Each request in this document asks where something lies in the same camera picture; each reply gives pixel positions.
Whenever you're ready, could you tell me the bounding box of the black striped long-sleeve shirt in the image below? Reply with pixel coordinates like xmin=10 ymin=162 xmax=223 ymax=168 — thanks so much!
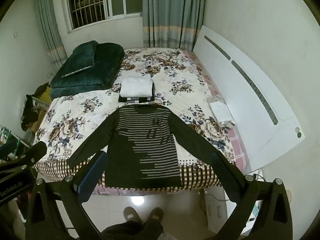
xmin=67 ymin=105 xmax=220 ymax=189

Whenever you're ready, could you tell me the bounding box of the right slipper foot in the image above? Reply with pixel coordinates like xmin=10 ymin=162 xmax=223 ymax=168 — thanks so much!
xmin=148 ymin=207 xmax=164 ymax=223

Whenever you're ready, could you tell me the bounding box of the white power strip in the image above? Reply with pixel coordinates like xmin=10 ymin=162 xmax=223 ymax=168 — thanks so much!
xmin=204 ymin=186 xmax=227 ymax=233

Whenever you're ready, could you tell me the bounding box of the dark clothes pile on box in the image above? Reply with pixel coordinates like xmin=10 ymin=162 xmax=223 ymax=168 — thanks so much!
xmin=21 ymin=83 xmax=52 ymax=132

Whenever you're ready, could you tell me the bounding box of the slipper foot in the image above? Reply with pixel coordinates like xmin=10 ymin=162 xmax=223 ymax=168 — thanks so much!
xmin=148 ymin=207 xmax=164 ymax=223
xmin=123 ymin=206 xmax=142 ymax=223

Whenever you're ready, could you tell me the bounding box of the white bed headboard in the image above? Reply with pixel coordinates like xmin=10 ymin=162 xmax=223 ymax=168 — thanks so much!
xmin=193 ymin=26 xmax=305 ymax=171

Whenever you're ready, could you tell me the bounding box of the barred window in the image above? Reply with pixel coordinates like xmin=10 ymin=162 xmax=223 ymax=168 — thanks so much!
xmin=66 ymin=0 xmax=142 ymax=30

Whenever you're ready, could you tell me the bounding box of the dark green folded quilt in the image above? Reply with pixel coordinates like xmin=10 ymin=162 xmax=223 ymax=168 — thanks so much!
xmin=50 ymin=42 xmax=125 ymax=99

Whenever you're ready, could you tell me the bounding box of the green shelf rack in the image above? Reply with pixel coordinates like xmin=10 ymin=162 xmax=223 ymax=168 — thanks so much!
xmin=1 ymin=126 xmax=29 ymax=161

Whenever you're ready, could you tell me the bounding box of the left slipper foot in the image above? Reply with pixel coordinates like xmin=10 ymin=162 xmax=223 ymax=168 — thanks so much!
xmin=123 ymin=206 xmax=142 ymax=223

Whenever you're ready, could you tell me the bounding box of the white cloth near headboard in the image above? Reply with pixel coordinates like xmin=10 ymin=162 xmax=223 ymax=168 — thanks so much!
xmin=207 ymin=96 xmax=236 ymax=126

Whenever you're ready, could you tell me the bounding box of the dark green pillow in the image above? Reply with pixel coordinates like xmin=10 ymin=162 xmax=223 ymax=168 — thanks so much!
xmin=62 ymin=40 xmax=98 ymax=77

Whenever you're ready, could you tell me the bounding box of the floral bed sheet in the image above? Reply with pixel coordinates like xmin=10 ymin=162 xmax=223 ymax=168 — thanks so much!
xmin=35 ymin=48 xmax=245 ymax=196

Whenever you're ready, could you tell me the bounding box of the blue-grey left curtain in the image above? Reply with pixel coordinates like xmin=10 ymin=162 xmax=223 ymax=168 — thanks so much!
xmin=35 ymin=0 xmax=67 ymax=70

